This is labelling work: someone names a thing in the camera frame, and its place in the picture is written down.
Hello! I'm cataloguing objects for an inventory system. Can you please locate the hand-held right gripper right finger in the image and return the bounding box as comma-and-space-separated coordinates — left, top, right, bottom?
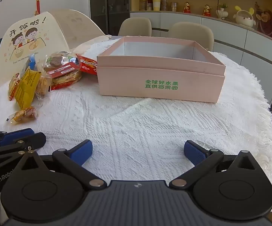
169, 140, 256, 191

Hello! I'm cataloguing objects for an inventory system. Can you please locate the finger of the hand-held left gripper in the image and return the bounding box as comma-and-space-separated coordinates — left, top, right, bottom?
0, 128, 35, 149
0, 132, 46, 163

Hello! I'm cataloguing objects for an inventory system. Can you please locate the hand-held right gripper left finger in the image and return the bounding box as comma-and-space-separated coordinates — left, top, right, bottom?
21, 140, 106, 191

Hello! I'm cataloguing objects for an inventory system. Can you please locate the pink cardboard box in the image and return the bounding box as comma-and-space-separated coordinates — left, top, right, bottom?
96, 36, 226, 103

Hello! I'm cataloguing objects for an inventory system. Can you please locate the small clear pastry packet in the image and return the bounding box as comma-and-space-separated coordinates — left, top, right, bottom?
9, 107, 37, 124

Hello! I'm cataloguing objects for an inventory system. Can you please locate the orange snack packet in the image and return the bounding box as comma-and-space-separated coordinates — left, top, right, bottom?
8, 73, 21, 102

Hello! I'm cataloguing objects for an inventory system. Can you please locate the yellow snack packet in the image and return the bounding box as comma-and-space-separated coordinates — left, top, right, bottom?
14, 68, 42, 110

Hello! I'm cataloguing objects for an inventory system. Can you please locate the white woven tablecloth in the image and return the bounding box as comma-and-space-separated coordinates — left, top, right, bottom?
0, 36, 272, 215

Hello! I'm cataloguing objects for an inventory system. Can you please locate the clear packet yellow pastry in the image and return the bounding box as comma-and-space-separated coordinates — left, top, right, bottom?
35, 72, 53, 99

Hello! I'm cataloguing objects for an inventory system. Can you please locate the clear packet brown cake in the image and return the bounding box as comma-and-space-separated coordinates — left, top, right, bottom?
44, 52, 79, 69

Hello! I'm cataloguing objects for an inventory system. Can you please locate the printed mesh food cover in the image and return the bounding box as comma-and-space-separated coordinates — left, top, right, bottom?
0, 9, 114, 92

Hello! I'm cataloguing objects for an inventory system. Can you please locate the beige dining chair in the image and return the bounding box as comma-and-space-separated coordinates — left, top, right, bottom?
168, 22, 214, 52
118, 17, 152, 37

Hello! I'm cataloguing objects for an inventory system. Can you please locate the white vase with plant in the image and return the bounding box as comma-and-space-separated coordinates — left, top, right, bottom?
217, 3, 229, 19

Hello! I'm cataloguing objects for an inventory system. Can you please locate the white bunny ear bowl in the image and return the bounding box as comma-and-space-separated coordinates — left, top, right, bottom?
233, 5, 256, 27

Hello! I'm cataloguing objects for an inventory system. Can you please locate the brown plush toy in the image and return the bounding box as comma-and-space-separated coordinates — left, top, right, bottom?
255, 2, 272, 45

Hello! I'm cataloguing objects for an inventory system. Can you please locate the dark glass cabinet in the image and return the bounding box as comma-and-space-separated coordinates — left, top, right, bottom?
89, 0, 130, 36

